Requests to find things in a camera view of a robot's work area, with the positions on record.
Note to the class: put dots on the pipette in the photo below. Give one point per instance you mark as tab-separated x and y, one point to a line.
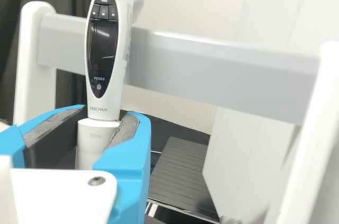
103	57

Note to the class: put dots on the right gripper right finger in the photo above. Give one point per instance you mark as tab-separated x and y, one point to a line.
132	155

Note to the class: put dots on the white incubator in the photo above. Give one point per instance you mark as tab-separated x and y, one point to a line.
246	155

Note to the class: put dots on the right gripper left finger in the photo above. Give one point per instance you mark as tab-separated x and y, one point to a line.
10	139

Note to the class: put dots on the black platform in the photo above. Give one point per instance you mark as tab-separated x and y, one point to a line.
180	165

